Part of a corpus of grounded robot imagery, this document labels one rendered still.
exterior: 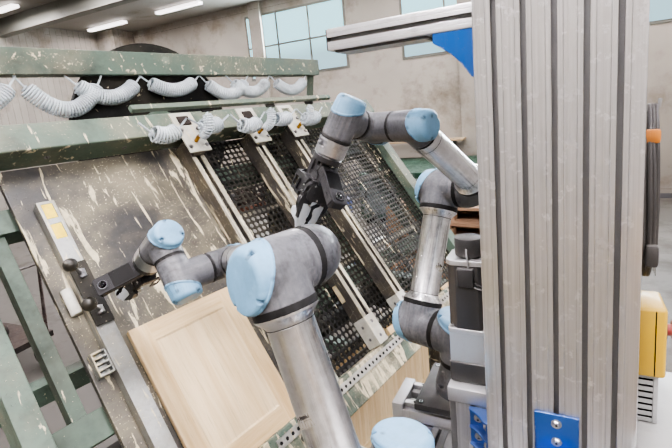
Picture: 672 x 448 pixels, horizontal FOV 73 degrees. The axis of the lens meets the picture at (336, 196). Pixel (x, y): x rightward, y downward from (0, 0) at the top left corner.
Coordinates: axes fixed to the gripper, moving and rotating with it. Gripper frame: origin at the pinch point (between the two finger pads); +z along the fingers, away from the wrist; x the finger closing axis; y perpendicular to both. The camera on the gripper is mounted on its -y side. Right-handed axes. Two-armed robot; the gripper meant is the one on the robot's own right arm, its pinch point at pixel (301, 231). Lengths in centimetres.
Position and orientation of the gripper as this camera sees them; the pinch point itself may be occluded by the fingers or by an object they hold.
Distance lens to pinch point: 115.6
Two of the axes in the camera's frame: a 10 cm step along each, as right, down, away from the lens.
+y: -4.9, -4.4, 7.5
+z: -3.9, 8.8, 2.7
